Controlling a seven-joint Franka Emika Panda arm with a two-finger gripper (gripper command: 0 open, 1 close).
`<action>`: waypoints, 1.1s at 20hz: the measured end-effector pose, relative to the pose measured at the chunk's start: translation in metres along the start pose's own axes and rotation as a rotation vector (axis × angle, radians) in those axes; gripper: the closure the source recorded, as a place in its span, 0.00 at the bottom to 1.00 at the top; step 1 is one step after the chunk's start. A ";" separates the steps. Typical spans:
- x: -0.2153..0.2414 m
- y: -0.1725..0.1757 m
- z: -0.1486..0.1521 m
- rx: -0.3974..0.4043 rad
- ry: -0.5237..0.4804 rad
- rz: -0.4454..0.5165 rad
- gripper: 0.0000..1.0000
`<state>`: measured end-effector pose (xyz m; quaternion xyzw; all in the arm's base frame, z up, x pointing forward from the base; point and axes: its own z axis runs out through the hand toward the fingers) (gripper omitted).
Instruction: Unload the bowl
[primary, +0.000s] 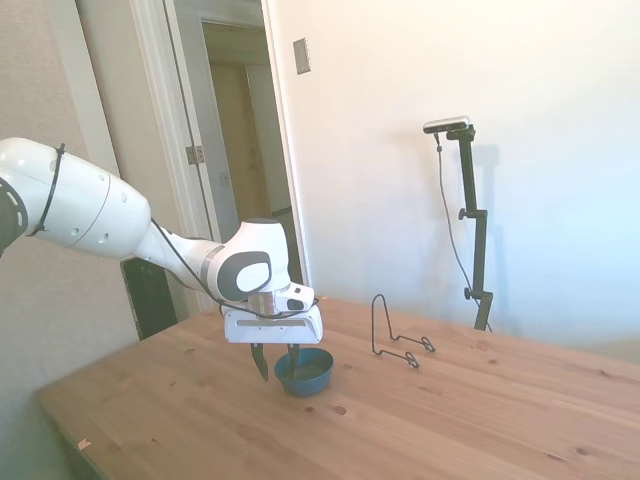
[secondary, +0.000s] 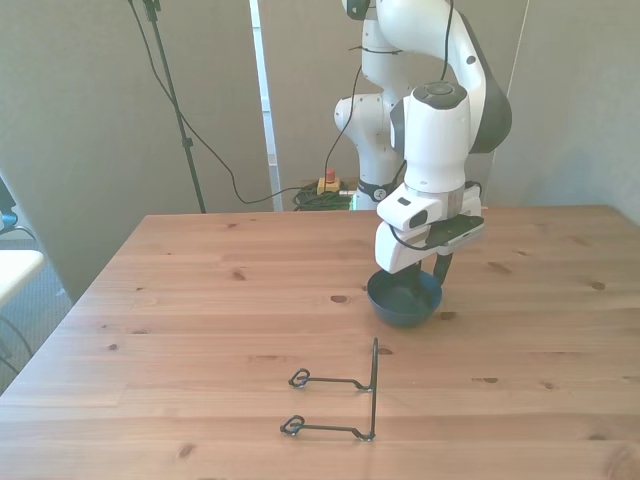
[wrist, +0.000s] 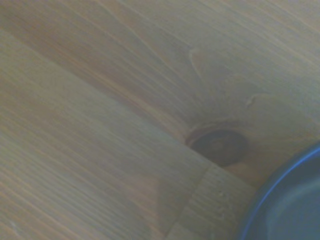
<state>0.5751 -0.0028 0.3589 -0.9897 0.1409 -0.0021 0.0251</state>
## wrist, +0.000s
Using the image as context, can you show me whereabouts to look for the dark blue bowl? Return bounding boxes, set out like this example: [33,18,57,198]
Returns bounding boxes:
[236,141,320,240]

